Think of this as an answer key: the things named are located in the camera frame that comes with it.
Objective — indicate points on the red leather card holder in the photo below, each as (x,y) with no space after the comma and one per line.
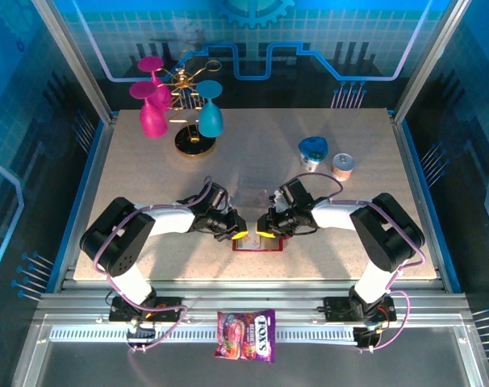
(272,244)

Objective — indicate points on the white blossom print card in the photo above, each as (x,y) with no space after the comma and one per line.
(254,196)

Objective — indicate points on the clear acrylic card stand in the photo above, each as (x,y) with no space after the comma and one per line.
(254,173)

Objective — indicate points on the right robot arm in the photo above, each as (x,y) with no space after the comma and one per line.
(385,234)

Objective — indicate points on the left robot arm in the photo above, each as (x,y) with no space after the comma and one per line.
(115,242)

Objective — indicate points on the aluminium cross beam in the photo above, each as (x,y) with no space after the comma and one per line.
(248,298)

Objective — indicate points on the small pull-tab tin can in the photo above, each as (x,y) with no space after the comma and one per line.
(343,167)

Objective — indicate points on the white cup blue lid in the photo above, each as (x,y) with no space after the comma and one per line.
(313,147)

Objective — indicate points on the gold glass rack stand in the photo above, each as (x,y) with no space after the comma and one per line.
(188,147)

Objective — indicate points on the Fox's candy bag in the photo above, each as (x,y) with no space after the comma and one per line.
(244,334)

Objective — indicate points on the teal wine glass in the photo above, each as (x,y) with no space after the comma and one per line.
(210,121)

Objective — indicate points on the pink wine glass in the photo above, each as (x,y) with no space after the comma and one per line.
(150,63)
(152,121)

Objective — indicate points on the black connector box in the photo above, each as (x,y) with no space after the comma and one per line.
(367,338)
(141,334)

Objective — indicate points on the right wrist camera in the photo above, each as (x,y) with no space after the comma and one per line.
(296,193)

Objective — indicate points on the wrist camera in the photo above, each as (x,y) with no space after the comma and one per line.
(218,196)
(296,193)

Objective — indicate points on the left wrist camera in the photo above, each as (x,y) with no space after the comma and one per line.
(218,196)

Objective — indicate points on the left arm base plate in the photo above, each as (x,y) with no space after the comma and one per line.
(168,310)

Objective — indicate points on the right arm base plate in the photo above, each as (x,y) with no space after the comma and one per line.
(337,310)

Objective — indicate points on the aluminium side rail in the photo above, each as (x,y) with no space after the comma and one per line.
(90,193)
(409,161)

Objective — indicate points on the aluminium frame post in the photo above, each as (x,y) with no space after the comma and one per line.
(77,60)
(430,60)

